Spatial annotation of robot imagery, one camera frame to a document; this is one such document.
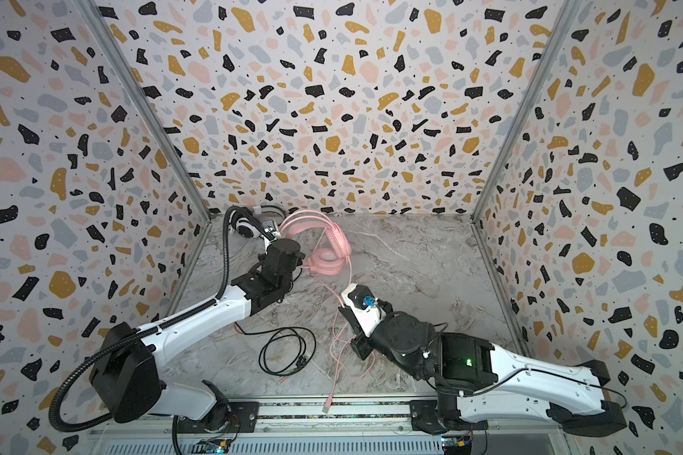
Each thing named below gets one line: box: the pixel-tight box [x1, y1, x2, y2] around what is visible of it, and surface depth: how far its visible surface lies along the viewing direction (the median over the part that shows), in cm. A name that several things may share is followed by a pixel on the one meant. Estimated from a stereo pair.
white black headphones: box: [228, 206, 266, 239], surface depth 112 cm
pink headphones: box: [278, 209, 352, 276], surface depth 81 cm
